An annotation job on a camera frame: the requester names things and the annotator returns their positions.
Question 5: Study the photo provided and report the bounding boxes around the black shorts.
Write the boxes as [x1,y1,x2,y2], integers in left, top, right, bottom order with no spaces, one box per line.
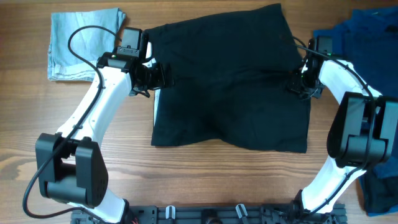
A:
[147,4,311,153]

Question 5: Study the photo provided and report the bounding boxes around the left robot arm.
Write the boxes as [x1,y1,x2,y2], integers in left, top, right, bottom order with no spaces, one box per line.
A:
[22,27,173,223]

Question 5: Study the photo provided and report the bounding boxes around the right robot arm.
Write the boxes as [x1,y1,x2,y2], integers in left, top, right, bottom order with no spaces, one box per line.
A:
[288,41,397,222]

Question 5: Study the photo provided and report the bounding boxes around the blue t-shirt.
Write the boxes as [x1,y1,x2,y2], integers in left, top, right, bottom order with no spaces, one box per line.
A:
[312,5,398,217]

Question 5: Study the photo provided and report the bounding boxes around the folded light blue jeans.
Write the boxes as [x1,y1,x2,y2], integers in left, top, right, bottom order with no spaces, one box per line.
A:
[47,8,126,82]

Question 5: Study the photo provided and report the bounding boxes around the black garment under t-shirt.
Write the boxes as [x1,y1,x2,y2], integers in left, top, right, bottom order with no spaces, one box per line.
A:
[359,173,397,217]

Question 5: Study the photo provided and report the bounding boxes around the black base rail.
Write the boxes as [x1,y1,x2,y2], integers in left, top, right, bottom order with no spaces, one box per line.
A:
[70,202,347,224]

